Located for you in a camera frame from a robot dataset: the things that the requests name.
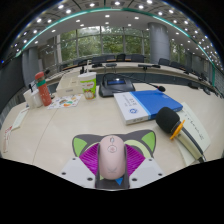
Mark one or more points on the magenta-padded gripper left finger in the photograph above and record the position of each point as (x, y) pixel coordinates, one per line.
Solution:
(76, 170)

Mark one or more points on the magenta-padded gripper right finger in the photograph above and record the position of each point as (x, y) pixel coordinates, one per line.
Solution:
(146, 170)

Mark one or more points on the pink computer mouse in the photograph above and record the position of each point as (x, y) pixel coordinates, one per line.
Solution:
(112, 156)

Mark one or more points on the cat-shaped grey green mouse pad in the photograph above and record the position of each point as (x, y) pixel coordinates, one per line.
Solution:
(148, 140)

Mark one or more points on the black handheld microphone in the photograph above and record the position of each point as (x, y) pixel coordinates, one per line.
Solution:
(166, 120)

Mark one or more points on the blue and white book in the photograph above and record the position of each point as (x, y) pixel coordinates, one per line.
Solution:
(146, 105)

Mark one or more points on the white booklet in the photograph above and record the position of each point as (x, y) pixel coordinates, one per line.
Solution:
(20, 119)

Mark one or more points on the white mug with lid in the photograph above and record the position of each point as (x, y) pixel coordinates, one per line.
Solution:
(37, 98)

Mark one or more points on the white cardboard box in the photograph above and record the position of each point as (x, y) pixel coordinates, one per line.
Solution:
(68, 87)

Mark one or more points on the paper cup with green print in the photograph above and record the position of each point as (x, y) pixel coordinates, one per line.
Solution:
(88, 86)

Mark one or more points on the red drink bottle green band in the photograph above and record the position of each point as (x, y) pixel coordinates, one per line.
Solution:
(44, 91)

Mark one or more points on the group of dark office chairs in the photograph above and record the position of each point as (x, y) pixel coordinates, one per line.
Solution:
(163, 61)

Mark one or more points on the group of ceiling lights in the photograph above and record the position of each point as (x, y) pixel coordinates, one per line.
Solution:
(107, 15)

